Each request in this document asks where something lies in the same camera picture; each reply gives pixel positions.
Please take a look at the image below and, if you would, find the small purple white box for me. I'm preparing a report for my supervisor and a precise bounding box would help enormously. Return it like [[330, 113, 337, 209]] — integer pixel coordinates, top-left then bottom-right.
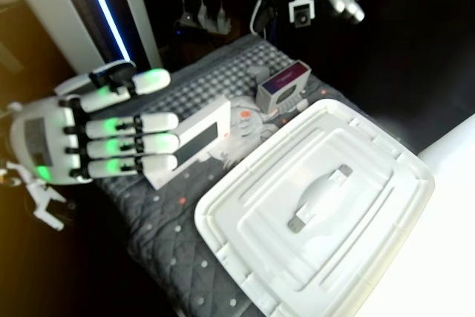
[[255, 59, 311, 112]]

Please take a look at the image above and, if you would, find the white power strip with plugs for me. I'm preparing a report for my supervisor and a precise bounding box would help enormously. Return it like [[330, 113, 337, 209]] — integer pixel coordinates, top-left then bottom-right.
[[174, 0, 233, 36]]

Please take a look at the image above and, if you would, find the white plastic lid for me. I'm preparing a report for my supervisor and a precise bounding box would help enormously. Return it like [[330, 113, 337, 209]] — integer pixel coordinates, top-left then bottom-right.
[[193, 98, 436, 317]]

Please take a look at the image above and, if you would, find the blue-white light strip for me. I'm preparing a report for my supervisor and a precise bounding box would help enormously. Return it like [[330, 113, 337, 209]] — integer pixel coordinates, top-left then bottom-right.
[[82, 0, 131, 61]]

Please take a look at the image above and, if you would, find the grey quilt with bear print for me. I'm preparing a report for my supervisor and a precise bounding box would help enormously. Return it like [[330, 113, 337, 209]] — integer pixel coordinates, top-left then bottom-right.
[[92, 33, 372, 317]]

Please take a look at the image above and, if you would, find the wide white frame post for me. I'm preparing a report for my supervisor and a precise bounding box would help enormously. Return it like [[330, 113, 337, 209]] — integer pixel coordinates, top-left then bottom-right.
[[0, 0, 105, 75]]

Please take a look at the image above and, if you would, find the narrow white frame post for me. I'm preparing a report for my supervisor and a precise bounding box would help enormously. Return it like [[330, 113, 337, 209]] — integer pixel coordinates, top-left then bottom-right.
[[114, 0, 163, 70]]

